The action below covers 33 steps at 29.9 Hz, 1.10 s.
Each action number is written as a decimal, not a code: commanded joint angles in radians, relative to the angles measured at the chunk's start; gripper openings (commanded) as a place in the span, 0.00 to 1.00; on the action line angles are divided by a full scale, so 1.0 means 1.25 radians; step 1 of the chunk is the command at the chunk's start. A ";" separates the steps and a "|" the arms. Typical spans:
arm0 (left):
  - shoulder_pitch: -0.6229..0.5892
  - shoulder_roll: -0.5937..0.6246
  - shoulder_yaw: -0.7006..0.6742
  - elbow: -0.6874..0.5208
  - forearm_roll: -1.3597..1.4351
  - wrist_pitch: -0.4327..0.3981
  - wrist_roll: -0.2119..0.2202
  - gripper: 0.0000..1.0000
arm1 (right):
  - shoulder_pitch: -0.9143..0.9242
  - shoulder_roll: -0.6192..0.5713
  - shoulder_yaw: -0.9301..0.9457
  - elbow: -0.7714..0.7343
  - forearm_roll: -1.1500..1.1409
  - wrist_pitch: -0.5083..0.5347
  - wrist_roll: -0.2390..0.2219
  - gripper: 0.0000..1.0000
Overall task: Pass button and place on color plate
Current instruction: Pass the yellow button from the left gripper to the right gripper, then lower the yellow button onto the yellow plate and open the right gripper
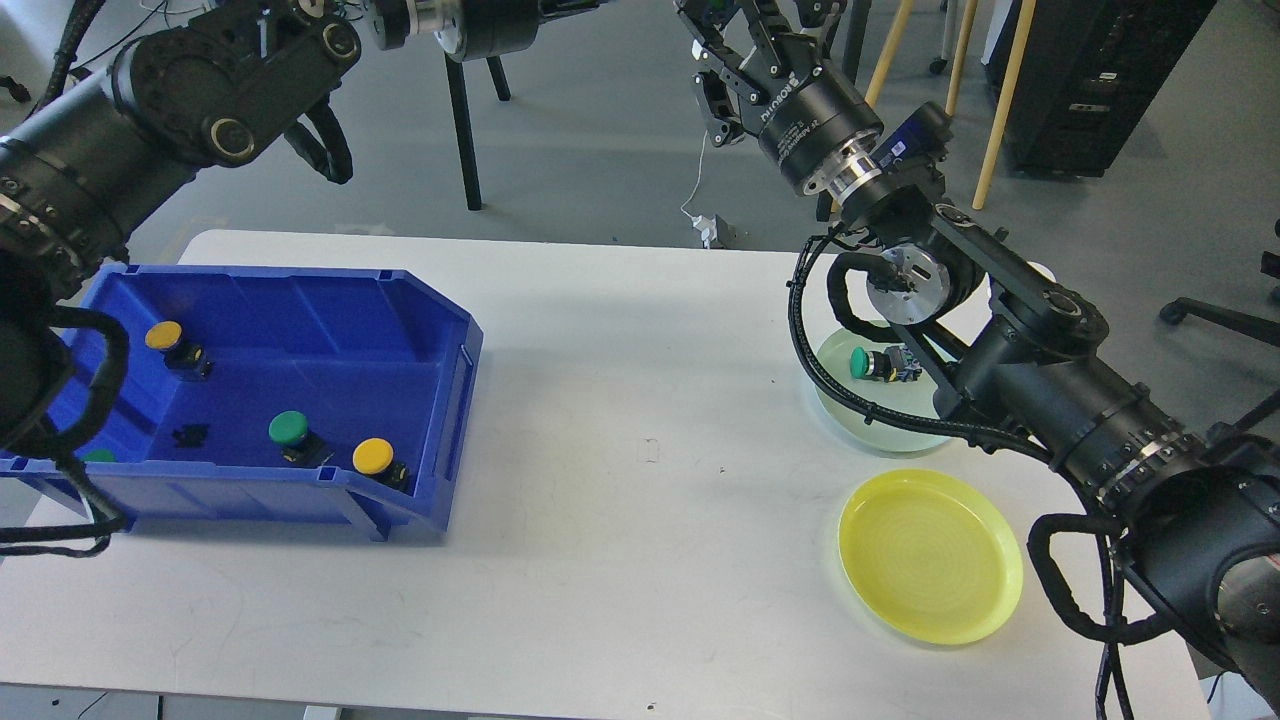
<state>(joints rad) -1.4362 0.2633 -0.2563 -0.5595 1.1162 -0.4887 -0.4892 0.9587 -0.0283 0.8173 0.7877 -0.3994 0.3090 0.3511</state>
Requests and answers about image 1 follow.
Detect blue plastic bin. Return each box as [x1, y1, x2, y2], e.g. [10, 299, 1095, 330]
[0, 264, 484, 544]

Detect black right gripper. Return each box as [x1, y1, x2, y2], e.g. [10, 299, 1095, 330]
[675, 1, 884, 195]

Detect yellow button far left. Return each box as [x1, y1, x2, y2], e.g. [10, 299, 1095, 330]
[143, 320, 214, 382]

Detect black stand legs left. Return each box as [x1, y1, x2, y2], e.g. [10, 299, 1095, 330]
[444, 56, 512, 211]

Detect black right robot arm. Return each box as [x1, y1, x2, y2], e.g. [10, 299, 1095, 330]
[675, 1, 1279, 708]

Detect green button bin corner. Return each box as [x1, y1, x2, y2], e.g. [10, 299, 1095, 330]
[79, 448, 118, 462]

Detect small black part in bin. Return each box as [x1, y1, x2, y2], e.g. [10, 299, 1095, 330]
[172, 423, 210, 448]

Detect yellow push button lower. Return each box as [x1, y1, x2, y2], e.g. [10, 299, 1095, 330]
[351, 437, 410, 492]

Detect black office chair base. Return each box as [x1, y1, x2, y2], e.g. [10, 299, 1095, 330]
[1157, 297, 1279, 348]

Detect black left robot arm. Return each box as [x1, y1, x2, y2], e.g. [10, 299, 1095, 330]
[3, 1, 483, 557]

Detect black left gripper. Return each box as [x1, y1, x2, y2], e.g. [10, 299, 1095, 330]
[440, 1, 602, 61]

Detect black computer tower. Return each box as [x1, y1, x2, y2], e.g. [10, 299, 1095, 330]
[1004, 1, 1216, 177]

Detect yellow plate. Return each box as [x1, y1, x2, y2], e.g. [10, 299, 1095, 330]
[835, 468, 1024, 647]

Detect white cable on floor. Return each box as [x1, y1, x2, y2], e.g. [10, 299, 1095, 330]
[681, 135, 709, 223]

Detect white power plug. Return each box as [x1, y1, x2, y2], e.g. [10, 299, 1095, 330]
[691, 214, 740, 250]

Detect wooden easel legs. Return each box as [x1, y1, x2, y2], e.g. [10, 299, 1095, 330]
[832, 0, 1039, 214]

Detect green push button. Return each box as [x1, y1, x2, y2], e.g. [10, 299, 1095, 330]
[849, 345, 923, 383]
[268, 410, 333, 468]

